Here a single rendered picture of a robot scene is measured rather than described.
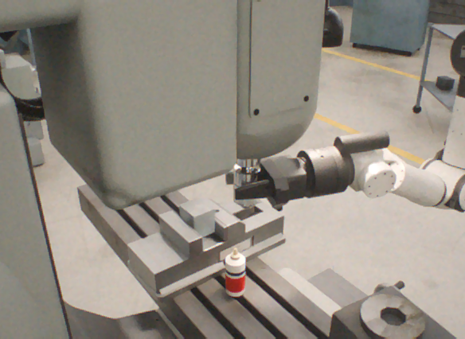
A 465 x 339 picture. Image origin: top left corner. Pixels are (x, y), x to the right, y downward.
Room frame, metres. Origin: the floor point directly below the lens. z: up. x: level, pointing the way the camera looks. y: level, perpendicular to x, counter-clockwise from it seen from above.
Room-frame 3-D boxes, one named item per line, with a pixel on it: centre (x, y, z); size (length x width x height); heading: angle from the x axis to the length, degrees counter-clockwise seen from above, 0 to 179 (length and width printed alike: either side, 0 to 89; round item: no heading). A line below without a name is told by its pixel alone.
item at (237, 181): (0.73, -0.02, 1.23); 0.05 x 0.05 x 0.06
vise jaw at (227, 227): (0.90, 0.03, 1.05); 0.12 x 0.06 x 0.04; 37
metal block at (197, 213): (0.87, 0.08, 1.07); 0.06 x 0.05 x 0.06; 37
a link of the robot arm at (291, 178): (0.75, -0.11, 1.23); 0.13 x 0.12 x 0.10; 17
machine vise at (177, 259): (0.89, 0.05, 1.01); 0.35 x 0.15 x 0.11; 127
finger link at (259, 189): (0.70, -0.03, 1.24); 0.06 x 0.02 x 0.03; 107
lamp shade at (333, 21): (0.87, -0.16, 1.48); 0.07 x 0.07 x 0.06
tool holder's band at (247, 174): (0.73, -0.02, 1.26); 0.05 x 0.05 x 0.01
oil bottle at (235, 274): (0.76, -0.01, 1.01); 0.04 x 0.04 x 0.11
